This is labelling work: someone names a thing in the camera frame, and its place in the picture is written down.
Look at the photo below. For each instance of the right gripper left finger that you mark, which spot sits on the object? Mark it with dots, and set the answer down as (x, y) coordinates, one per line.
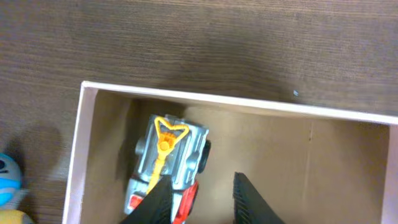
(156, 207)

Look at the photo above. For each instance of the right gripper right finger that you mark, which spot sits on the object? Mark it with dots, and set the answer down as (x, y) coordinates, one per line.
(249, 206)

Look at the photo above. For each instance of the red truck with yellow crane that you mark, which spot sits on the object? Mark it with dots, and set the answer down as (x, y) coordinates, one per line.
(172, 146)

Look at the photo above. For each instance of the white cardboard box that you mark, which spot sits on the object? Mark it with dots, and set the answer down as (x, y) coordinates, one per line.
(311, 164)

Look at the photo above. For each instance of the blue toy ball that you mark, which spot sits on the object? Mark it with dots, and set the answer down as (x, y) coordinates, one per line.
(11, 178)

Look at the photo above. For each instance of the yellow toy ball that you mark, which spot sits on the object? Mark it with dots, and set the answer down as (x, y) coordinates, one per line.
(15, 217)

